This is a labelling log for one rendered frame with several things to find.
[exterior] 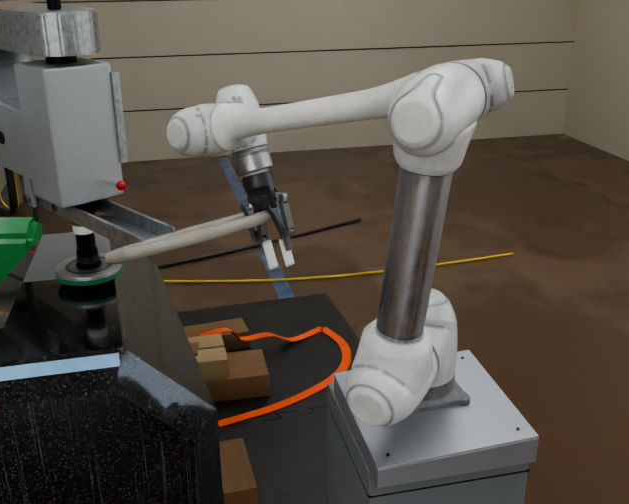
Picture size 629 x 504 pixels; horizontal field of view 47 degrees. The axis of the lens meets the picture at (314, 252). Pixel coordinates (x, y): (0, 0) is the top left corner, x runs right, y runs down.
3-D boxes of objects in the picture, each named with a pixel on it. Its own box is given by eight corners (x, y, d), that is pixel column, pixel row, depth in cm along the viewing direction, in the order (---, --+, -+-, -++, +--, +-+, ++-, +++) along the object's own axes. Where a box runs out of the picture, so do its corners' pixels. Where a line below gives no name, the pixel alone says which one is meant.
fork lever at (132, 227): (22, 204, 248) (20, 190, 246) (75, 192, 260) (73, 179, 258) (129, 258, 201) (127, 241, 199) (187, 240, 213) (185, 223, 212)
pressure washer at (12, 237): (6, 306, 424) (-21, 160, 391) (67, 305, 424) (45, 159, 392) (-18, 335, 391) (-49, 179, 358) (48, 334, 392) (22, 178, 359)
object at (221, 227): (75, 272, 193) (72, 261, 193) (224, 226, 224) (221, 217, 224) (166, 255, 156) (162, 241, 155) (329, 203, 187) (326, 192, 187)
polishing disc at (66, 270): (78, 287, 231) (77, 283, 231) (43, 269, 245) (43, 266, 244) (134, 267, 246) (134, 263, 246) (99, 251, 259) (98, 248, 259)
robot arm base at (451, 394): (436, 356, 196) (436, 338, 194) (472, 403, 177) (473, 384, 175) (371, 368, 193) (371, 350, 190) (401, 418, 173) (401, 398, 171)
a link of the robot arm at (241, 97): (245, 152, 183) (212, 159, 172) (228, 91, 181) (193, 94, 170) (279, 141, 177) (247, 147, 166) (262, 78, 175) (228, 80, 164)
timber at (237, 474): (258, 514, 263) (257, 487, 259) (225, 520, 260) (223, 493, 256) (244, 462, 290) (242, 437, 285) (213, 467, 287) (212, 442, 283)
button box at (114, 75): (108, 159, 236) (98, 69, 225) (115, 157, 238) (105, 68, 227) (121, 163, 231) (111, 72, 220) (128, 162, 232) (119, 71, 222)
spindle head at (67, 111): (13, 193, 247) (-10, 57, 230) (74, 180, 261) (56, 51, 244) (63, 218, 223) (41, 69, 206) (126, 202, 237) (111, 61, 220)
